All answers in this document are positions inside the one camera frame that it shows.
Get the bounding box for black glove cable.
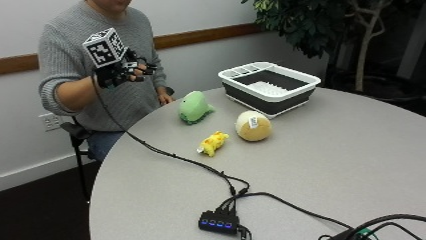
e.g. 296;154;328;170
90;75;250;198

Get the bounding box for white and grey dish rack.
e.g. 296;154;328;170
216;61;322;120

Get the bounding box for black cable bundle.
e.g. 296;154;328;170
316;213;426;240

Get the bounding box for black hub cable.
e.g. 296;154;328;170
214;191;356;231

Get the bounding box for white marker cube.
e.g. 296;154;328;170
81;27;130;69

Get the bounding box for black chair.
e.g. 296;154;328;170
59;86;175;205

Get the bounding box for wooden wall rail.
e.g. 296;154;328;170
0;22;267;76

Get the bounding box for round beige soft toy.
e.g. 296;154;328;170
234;110;272;142

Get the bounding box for indoor tree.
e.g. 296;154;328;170
239;0;426;101

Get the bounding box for black usb hub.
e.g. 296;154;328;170
196;209;240;235

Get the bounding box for green soft toy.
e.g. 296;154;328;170
176;90;215;126

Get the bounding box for yellow soft toy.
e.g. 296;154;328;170
195;130;230;158

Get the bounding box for white wall outlet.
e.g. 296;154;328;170
37;112;63;132

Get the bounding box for the person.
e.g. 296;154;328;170
37;0;175;164

